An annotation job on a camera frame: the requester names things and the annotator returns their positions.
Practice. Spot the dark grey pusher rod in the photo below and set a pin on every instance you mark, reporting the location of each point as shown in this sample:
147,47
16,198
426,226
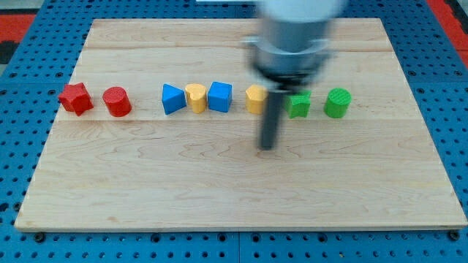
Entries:
271,117

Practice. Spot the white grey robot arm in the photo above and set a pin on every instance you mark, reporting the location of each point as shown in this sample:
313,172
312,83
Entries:
288,51

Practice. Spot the yellow hexagon block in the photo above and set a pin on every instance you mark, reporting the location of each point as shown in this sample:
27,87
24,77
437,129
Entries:
255,99

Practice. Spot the blue cube block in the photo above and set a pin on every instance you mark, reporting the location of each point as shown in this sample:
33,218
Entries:
220,97

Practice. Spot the green star block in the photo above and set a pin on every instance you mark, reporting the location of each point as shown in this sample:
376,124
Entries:
297,105

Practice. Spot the green cylinder block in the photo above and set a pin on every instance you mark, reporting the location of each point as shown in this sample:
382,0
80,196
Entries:
337,103

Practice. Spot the yellow heart block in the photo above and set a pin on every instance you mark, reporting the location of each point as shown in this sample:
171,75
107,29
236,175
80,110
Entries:
196,96

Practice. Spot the blue triangle block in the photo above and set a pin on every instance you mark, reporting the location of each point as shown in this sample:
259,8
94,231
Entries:
173,99

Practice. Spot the light wooden board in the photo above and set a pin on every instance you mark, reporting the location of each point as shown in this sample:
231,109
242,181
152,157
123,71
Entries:
374,169

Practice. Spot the red cylinder block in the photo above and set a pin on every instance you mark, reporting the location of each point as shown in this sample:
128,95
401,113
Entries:
117,101

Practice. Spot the red star block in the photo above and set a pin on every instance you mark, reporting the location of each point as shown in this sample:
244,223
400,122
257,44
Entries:
75,98

